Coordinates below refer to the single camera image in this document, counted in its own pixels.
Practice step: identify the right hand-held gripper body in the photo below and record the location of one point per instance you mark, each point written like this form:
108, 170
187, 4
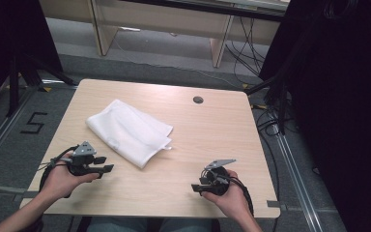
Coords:
215, 183

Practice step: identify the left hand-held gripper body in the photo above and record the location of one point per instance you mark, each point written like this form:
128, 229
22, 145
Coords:
80, 158

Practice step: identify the white towel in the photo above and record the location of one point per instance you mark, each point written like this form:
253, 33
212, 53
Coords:
128, 132

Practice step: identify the person's right hand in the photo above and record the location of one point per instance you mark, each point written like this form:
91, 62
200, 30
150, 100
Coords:
233, 199

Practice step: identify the person's left hand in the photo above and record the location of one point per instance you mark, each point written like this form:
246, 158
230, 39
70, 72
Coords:
59, 182

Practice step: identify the person's legs in jeans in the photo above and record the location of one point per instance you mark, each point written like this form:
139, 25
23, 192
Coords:
116, 226

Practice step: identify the grey tape strip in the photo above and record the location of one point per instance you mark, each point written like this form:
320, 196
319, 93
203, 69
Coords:
25, 195
273, 204

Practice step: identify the round grey table grommet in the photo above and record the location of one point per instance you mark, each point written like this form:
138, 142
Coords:
198, 100

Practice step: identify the black tripod stand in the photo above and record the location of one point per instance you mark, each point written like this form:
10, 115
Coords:
13, 83

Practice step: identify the black metal stand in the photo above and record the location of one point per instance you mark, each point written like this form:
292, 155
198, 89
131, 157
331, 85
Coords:
281, 106

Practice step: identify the black curtain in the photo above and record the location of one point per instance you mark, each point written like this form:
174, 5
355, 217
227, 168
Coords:
341, 96
9, 32

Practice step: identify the light wooden desk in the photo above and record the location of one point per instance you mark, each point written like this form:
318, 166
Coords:
161, 22

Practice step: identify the metal floor rail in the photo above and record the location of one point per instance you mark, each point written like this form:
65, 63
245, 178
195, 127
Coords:
3, 132
298, 180

